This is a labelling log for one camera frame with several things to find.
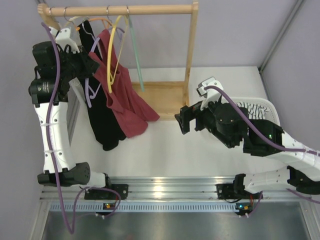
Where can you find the slotted cable duct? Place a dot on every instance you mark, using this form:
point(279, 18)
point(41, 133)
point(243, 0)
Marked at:
point(155, 207)

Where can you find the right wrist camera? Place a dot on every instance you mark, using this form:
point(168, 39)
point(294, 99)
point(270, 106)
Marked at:
point(208, 90)

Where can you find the white perforated plastic basket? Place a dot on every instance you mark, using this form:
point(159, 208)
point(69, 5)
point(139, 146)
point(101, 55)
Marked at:
point(272, 115)

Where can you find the green hanger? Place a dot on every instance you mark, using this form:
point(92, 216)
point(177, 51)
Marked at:
point(136, 54)

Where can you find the wooden clothes rack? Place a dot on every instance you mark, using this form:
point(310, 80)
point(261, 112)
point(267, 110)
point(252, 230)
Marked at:
point(165, 32)

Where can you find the aluminium mounting rail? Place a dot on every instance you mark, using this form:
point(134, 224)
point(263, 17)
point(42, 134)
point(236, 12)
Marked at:
point(166, 189)

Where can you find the yellow hanger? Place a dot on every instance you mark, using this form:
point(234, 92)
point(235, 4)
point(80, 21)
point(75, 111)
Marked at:
point(109, 77)

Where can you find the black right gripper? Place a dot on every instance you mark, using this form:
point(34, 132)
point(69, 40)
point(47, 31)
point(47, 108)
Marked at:
point(186, 114)

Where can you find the red tank top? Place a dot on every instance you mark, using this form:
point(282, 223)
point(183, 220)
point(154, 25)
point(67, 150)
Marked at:
point(131, 112)

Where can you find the orange hanger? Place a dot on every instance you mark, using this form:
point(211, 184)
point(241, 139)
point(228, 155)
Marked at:
point(106, 23)

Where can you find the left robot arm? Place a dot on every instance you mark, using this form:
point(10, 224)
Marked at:
point(55, 68)

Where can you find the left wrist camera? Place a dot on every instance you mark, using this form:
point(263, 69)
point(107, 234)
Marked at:
point(67, 37)

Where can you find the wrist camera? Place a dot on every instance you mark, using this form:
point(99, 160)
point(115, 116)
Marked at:
point(67, 37)
point(208, 90)

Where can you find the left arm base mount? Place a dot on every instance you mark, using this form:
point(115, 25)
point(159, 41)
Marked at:
point(113, 197)

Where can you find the purple hanger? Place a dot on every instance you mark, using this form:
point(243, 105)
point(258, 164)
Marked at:
point(90, 94)

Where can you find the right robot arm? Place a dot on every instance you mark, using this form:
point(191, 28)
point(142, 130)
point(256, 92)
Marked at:
point(259, 138)

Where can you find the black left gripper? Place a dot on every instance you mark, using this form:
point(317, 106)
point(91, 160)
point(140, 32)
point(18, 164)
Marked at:
point(83, 65)

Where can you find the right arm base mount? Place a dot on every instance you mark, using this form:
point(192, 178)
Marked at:
point(245, 202)

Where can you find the cream hanger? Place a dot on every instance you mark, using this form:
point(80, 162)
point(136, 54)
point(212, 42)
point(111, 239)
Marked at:
point(71, 21)

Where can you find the black tank top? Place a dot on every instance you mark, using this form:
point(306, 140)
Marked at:
point(103, 122)

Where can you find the black white striped garment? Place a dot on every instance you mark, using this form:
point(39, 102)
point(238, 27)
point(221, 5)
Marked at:
point(255, 111)

